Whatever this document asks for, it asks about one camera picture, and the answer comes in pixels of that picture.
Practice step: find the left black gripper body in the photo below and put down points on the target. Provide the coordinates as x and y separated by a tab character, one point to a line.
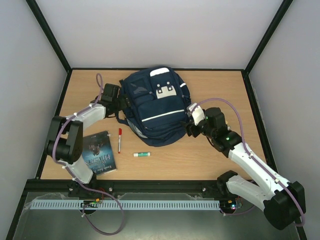
125	104

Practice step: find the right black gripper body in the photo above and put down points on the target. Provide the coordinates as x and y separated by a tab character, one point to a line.
191	127

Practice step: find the navy blue student backpack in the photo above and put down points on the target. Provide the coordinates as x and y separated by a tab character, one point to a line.
158	100

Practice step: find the dark Wuthering Heights book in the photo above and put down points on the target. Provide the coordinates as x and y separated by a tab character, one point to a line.
98	154

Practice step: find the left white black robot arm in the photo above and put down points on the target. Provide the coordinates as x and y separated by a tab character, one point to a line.
64	142

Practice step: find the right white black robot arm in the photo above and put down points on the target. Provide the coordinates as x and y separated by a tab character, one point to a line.
281	201

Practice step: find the red marker pen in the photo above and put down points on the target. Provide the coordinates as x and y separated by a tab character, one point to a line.
119	140

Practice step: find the green white glue stick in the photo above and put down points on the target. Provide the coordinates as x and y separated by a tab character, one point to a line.
142	154

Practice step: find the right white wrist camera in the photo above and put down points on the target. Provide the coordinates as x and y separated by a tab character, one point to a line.
196	112

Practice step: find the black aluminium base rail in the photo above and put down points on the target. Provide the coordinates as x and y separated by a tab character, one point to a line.
204	188

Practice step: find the black frame post left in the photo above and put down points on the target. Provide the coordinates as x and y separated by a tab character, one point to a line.
39	16

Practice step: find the black frame post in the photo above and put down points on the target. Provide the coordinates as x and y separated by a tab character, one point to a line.
39	16
276	20

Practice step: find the light blue slotted cable duct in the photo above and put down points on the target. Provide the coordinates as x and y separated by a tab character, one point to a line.
60	204

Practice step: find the black frame post right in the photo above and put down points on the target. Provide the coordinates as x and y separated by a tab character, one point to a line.
276	20

